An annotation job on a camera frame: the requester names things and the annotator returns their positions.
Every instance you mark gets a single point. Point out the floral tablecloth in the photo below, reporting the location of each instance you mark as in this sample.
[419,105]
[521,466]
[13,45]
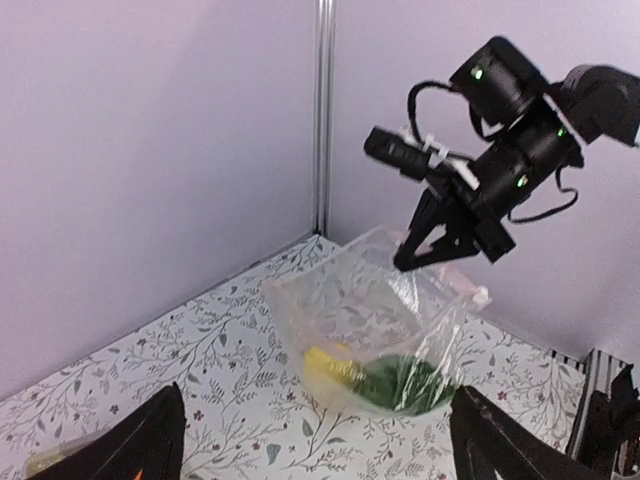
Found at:
[247,413]

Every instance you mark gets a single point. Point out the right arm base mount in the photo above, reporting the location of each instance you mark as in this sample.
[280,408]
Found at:
[605,433]

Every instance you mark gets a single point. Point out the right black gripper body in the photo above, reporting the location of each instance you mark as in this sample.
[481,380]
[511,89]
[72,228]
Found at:
[506,177]

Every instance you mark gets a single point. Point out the right aluminium frame post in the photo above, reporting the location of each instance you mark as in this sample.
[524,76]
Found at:
[323,106]

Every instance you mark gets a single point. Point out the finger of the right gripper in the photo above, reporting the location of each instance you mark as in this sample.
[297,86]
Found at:
[451,245]
[424,220]

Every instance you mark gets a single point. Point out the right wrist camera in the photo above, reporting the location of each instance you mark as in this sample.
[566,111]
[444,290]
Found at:
[419,161]

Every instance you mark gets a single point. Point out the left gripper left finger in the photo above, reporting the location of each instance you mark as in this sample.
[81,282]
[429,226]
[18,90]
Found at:
[147,444]

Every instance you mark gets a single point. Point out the clear zip top bag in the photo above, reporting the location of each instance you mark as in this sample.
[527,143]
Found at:
[356,305]

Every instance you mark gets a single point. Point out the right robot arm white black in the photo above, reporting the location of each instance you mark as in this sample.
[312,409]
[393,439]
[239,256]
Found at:
[534,129]

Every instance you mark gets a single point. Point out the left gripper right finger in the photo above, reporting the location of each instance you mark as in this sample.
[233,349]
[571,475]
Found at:
[489,444]

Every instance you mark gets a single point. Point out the bok choy toy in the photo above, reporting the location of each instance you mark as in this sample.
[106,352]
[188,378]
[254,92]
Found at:
[403,385]

